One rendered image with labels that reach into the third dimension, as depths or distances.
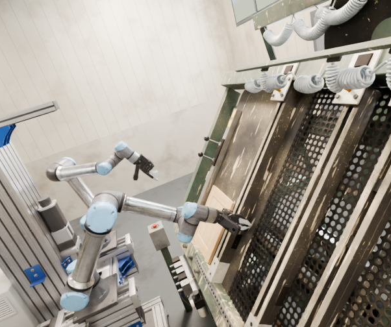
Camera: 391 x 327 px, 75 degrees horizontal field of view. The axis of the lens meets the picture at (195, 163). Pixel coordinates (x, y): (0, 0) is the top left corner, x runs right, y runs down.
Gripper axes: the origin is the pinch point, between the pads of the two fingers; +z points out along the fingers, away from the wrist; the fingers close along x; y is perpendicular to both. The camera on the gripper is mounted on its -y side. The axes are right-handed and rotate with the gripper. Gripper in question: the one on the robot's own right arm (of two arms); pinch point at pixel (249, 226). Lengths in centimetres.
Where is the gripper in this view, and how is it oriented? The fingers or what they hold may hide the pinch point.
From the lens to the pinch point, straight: 134.2
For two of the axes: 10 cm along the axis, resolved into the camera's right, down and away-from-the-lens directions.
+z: 8.9, 2.8, 3.6
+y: -2.9, -2.6, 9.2
